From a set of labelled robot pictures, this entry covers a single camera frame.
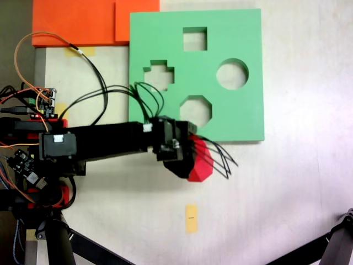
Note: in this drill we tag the red printed base bracket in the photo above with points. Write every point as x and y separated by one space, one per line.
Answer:
64 194
63 123

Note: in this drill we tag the green shape sorting board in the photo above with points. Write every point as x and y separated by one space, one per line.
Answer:
171 36

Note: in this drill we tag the long yellow tape label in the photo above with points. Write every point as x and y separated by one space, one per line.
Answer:
192 218

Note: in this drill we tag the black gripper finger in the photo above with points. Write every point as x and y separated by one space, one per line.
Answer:
179 169

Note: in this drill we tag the circuit board with green terminal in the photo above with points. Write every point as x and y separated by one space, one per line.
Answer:
45 100

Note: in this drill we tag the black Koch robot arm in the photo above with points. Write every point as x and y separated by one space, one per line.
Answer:
110 138

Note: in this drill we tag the small yellow masking tape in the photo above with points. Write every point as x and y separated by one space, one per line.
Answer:
61 107
31 234

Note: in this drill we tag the wide yellow masking tape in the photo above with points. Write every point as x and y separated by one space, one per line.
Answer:
88 51

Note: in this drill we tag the red octagonal pillar block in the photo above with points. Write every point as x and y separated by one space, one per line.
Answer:
202 165

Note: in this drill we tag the small black circuit board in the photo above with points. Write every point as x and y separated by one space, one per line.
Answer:
21 162

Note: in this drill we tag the orange flat block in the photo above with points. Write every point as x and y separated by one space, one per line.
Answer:
74 22

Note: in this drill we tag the black table clamp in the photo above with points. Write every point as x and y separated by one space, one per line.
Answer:
16 125

